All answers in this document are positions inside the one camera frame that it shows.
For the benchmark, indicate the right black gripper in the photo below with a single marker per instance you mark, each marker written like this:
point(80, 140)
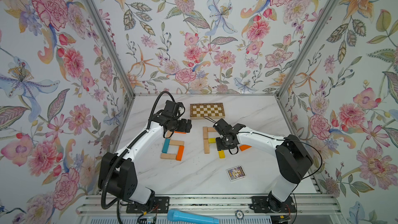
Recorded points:
point(218, 145)

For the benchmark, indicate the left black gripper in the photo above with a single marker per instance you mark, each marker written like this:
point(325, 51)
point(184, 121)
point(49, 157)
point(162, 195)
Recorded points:
point(183, 125)

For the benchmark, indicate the yellow block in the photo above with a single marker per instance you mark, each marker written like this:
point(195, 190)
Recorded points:
point(221, 154)

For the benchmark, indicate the teal wooden block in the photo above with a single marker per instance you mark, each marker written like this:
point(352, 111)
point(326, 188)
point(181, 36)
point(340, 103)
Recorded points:
point(166, 146)

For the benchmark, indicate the orange block front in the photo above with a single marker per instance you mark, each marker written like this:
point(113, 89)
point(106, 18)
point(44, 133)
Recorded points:
point(180, 153)

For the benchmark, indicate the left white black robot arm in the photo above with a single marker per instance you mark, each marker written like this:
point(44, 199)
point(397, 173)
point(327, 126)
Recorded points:
point(118, 178)

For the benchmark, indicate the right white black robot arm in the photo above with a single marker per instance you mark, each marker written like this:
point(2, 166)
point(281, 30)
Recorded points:
point(293, 159)

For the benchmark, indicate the playing card box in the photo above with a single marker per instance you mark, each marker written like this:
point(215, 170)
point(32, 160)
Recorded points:
point(236, 173)

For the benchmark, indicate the wooden chessboard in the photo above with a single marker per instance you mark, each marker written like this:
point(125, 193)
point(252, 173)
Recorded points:
point(212, 110)

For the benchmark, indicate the blue microphone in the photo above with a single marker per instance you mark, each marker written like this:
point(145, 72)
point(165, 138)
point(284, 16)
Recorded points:
point(178, 216)

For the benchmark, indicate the aluminium front rail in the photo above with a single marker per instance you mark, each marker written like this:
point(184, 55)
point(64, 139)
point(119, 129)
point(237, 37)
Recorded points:
point(306, 204)

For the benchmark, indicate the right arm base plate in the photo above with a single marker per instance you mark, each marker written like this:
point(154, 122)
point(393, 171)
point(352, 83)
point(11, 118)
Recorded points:
point(266, 204)

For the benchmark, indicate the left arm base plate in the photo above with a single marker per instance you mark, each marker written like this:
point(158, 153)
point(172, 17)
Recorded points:
point(158, 205)

